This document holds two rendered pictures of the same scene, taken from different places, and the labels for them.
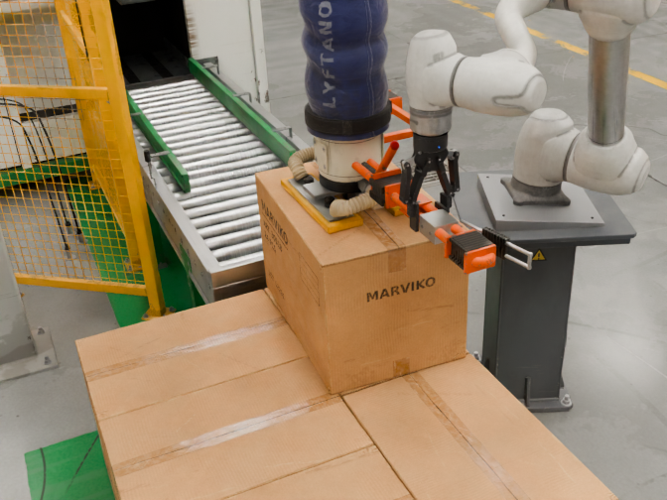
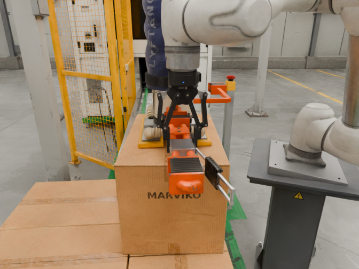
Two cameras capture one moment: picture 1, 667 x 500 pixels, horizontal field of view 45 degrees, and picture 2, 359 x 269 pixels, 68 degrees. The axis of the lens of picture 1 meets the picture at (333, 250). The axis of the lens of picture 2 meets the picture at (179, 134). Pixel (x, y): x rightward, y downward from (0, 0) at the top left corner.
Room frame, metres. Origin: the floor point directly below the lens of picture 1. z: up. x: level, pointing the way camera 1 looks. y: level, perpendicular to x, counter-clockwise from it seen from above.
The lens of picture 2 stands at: (0.95, -0.44, 1.38)
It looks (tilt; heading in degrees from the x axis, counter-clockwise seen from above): 22 degrees down; 18
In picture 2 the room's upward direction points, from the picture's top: straight up
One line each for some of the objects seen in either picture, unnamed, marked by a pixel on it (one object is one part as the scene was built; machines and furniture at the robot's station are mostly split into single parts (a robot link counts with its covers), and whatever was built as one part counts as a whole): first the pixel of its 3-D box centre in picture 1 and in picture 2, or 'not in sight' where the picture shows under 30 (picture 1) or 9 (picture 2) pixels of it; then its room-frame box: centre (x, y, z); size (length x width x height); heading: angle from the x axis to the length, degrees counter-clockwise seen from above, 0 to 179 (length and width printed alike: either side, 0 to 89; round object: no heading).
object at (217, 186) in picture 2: (479, 232); (208, 161); (1.53, -0.32, 1.07); 0.31 x 0.03 x 0.05; 35
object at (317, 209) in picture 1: (319, 195); (151, 127); (1.97, 0.03, 0.97); 0.34 x 0.10 x 0.05; 23
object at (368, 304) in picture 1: (355, 261); (173, 172); (1.99, -0.06, 0.74); 0.60 x 0.40 x 0.40; 19
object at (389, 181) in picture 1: (393, 187); (176, 123); (1.77, -0.15, 1.08); 0.10 x 0.08 x 0.06; 113
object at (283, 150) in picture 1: (241, 102); not in sight; (3.86, 0.42, 0.60); 1.60 x 0.10 x 0.09; 23
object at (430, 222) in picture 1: (439, 226); (181, 150); (1.58, -0.24, 1.07); 0.07 x 0.07 x 0.04; 23
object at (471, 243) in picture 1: (469, 251); (184, 174); (1.45, -0.28, 1.07); 0.08 x 0.07 x 0.05; 23
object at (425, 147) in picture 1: (430, 150); (182, 87); (1.62, -0.22, 1.23); 0.08 x 0.07 x 0.09; 112
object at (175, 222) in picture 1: (142, 171); (134, 119); (3.30, 0.83, 0.50); 2.31 x 0.05 x 0.19; 23
